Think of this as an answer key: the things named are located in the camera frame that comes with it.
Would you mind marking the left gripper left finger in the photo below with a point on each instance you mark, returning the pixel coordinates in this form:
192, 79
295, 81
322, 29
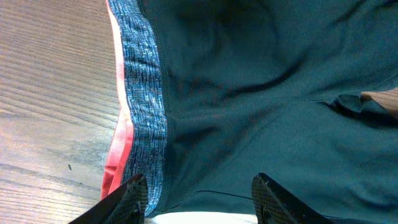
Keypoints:
125, 205

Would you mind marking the black leggings with red waistband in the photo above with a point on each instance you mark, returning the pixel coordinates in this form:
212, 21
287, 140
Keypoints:
212, 93

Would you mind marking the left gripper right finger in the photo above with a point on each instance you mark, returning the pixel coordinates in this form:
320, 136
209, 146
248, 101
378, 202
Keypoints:
276, 205

